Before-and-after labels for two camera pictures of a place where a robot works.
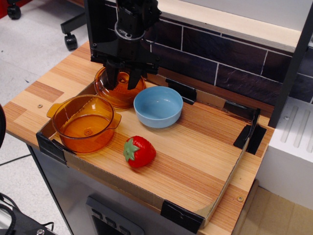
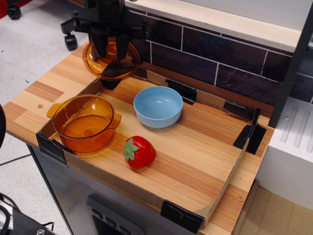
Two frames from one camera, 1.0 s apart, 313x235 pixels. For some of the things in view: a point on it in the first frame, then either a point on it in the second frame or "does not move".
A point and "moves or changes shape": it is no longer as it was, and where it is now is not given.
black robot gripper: (133, 52) -> (110, 16)
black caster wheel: (14, 11) does not move
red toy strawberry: (138, 152) does not move
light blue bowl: (158, 106) does not move
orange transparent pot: (84, 123) does not move
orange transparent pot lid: (121, 97) moves or changes shape
